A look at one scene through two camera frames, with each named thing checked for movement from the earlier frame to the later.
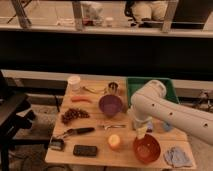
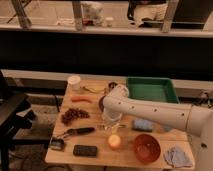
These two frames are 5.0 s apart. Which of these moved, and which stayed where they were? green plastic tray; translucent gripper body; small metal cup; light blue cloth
Moved: translucent gripper body
Stayed: light blue cloth; green plastic tray; small metal cup
